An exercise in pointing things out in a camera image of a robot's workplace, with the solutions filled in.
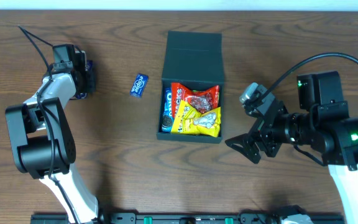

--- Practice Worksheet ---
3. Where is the purple Dairy Milk chocolate bar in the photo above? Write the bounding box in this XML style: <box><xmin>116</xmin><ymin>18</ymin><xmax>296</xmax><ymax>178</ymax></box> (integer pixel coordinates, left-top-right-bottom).
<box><xmin>75</xmin><ymin>60</ymin><xmax>96</xmax><ymax>100</ymax></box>

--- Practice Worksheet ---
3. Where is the red Hacks candy bag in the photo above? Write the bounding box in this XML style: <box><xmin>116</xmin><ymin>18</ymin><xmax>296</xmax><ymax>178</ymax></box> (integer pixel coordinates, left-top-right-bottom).
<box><xmin>171</xmin><ymin>83</ymin><xmax>219</xmax><ymax>117</ymax></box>

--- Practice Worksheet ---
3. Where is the yellow Hacks candy bag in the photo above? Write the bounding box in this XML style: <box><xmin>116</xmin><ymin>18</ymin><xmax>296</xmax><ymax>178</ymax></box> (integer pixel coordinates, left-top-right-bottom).
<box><xmin>170</xmin><ymin>101</ymin><xmax>221</xmax><ymax>138</ymax></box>

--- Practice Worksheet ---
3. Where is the blue Oreo cookie pack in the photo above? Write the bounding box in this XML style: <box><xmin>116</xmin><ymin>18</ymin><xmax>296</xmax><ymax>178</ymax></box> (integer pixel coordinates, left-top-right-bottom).
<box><xmin>162</xmin><ymin>88</ymin><xmax>174</xmax><ymax>133</ymax></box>

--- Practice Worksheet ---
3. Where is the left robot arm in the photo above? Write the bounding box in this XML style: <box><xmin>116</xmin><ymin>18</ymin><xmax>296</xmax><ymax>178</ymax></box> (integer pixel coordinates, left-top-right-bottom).
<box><xmin>5</xmin><ymin>44</ymin><xmax>109</xmax><ymax>223</ymax></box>

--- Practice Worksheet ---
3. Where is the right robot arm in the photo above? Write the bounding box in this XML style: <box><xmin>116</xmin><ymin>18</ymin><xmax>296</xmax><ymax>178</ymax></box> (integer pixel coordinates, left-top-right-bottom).
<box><xmin>225</xmin><ymin>71</ymin><xmax>358</xmax><ymax>223</ymax></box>

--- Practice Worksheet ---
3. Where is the blue Eclipse mint pack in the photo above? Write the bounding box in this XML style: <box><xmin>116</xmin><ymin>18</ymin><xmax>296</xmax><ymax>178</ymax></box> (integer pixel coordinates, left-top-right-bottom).
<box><xmin>130</xmin><ymin>73</ymin><xmax>149</xmax><ymax>98</ymax></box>

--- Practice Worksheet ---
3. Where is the dark green open box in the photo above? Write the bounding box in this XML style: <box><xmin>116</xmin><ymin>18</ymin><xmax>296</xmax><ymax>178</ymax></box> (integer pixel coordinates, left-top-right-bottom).
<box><xmin>156</xmin><ymin>30</ymin><xmax>224</xmax><ymax>144</ymax></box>

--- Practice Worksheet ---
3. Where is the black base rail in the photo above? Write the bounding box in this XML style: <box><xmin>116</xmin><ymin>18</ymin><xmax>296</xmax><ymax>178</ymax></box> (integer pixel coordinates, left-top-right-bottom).
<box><xmin>30</xmin><ymin>212</ymin><xmax>345</xmax><ymax>224</ymax></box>

